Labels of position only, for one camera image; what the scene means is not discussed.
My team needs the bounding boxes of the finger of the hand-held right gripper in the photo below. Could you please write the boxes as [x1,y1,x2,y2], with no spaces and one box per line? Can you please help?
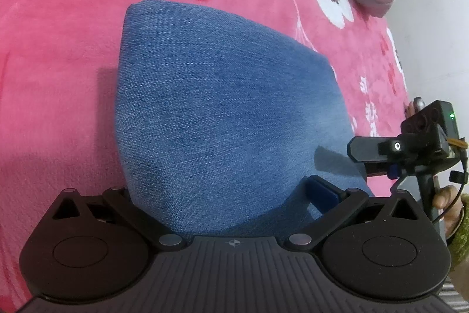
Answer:
[347,136,399,179]

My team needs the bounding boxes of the blue denim jeans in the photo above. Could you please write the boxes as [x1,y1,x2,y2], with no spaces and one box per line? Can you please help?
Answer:
[114,0,374,238]

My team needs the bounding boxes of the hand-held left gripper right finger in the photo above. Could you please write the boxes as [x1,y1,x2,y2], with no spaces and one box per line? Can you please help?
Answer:
[284,175,422,251]

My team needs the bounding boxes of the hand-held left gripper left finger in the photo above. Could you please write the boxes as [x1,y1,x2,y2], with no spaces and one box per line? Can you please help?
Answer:
[51,186,186,250]

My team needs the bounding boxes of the person's right hand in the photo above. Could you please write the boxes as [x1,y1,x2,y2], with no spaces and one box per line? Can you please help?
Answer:
[432,184,466,236]

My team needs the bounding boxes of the person's right forearm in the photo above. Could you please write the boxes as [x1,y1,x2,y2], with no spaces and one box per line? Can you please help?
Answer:
[445,194,469,271]

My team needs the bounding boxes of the black cable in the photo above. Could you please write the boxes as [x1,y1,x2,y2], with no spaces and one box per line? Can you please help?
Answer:
[430,148,469,226]

